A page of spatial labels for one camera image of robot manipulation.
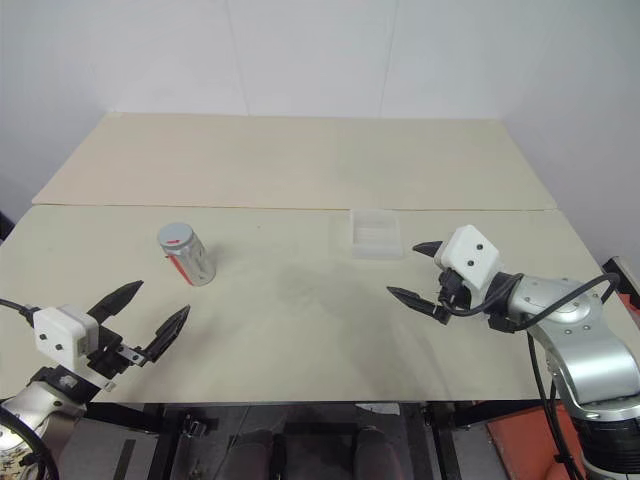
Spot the small grey round lid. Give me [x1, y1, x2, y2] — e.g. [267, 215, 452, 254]
[158, 223, 195, 250]

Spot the metal table clamp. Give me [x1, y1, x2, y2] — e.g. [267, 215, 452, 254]
[181, 411, 220, 441]

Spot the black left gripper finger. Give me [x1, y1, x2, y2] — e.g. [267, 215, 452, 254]
[88, 280, 145, 329]
[141, 304, 192, 364]

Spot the black metal table frame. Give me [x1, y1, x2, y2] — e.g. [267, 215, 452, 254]
[84, 398, 544, 480]

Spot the orange red base panel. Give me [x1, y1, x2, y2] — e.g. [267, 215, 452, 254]
[485, 398, 587, 480]

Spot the clear plastic container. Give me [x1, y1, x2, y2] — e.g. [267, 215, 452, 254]
[347, 209, 406, 262]

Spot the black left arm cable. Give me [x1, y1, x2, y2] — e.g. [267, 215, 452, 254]
[0, 298, 60, 480]

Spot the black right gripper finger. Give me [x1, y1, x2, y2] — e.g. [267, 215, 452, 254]
[386, 286, 441, 320]
[412, 240, 446, 260]

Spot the white red edge object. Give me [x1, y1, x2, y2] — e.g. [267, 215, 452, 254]
[601, 255, 640, 322]

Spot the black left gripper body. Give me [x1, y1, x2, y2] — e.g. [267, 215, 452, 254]
[82, 323, 154, 389]

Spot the silver drink can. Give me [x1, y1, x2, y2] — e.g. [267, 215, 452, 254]
[160, 232, 218, 289]

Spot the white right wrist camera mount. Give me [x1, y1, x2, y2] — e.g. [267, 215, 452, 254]
[433, 224, 502, 291]

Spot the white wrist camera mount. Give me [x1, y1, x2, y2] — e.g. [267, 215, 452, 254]
[433, 224, 502, 291]
[35, 305, 100, 374]

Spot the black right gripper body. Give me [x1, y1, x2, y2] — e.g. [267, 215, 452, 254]
[432, 267, 475, 327]

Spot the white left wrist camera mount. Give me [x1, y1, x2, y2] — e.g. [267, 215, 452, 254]
[35, 305, 100, 374]

